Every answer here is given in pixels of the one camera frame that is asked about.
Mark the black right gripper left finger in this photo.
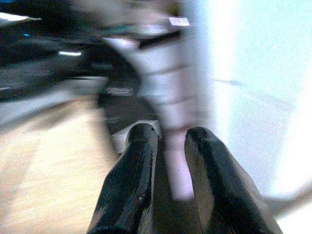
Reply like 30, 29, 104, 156
87, 123, 159, 234

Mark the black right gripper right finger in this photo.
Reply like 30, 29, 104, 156
184, 126, 283, 234

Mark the white label sticker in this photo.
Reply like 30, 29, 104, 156
169, 17, 190, 26

